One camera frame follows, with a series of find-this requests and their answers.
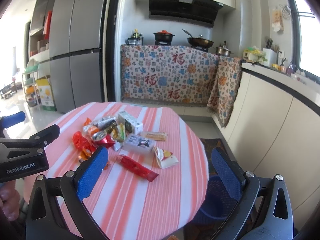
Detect grey multi-door refrigerator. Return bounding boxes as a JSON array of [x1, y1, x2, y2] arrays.
[[49, 0, 105, 113]]

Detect yellow white cardboard box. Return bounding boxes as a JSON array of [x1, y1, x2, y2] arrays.
[[36, 75, 57, 111]]

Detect black wok with handle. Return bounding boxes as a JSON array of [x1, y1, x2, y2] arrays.
[[182, 29, 214, 49]]

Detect blue plastic trash basket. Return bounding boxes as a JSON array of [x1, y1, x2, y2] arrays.
[[191, 174, 242, 225]]

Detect dark gold foil bag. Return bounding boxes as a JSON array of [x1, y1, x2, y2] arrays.
[[92, 116, 118, 133]]

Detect white kitchen counter cabinet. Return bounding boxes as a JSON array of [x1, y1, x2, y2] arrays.
[[219, 62, 319, 229]]

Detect white green milk carton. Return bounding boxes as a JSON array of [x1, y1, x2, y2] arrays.
[[118, 111, 143, 135]]

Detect open wall shelf unit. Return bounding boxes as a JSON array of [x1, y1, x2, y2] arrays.
[[24, 0, 55, 64]]

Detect white metal storage rack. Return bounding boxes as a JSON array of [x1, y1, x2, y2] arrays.
[[22, 60, 41, 108]]

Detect long red snack wrapper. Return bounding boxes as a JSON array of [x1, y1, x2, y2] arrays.
[[117, 154, 159, 182]]

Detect orange white snack wrapper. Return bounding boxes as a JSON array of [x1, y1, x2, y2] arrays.
[[82, 118, 100, 137]]

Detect black range hood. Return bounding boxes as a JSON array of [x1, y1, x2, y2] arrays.
[[149, 0, 223, 27]]

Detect red crinkled plastic wrapper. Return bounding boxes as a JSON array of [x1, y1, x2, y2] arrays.
[[72, 131, 97, 163]]

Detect pink striped tablecloth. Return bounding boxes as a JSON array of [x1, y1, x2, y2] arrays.
[[45, 102, 209, 239]]

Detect floral patterned side cloth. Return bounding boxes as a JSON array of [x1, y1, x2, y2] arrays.
[[207, 54, 242, 127]]

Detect crushed red soda can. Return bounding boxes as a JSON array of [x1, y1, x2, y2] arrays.
[[91, 131, 116, 148]]

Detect green yellow snack bag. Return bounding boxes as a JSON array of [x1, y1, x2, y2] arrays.
[[111, 123, 126, 151]]

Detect white knife block holder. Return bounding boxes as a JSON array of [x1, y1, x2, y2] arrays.
[[261, 48, 277, 67]]

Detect white red crumpled wrapper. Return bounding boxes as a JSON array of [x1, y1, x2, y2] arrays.
[[153, 147, 179, 169]]

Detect black clay pot red lid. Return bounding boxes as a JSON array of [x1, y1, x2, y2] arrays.
[[154, 30, 175, 46]]

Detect floral patterned counter cloth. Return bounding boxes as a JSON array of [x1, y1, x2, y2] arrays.
[[120, 45, 220, 106]]

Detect wafer biscuit clear pack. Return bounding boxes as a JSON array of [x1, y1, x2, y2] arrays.
[[140, 131, 167, 141]]

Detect person's left hand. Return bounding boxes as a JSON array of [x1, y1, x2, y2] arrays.
[[0, 180, 20, 222]]

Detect steel pot with lid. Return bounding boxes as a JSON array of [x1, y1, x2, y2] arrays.
[[215, 41, 232, 57]]

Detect dark patterned floor mat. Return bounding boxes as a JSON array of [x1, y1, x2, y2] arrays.
[[200, 138, 228, 176]]

